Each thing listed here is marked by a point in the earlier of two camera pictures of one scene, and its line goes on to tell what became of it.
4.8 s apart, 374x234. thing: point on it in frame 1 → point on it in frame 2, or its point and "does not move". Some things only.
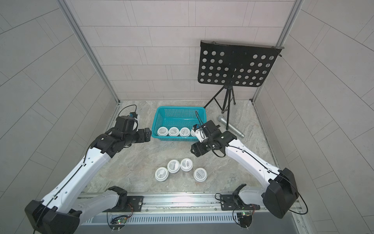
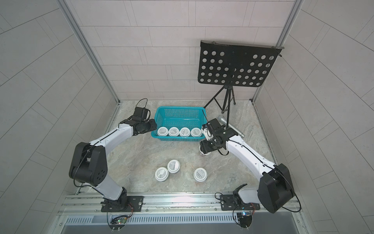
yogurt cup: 184,131 does not move
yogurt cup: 173,131 does not move
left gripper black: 142,138 → 153,126
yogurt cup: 162,131 does not move
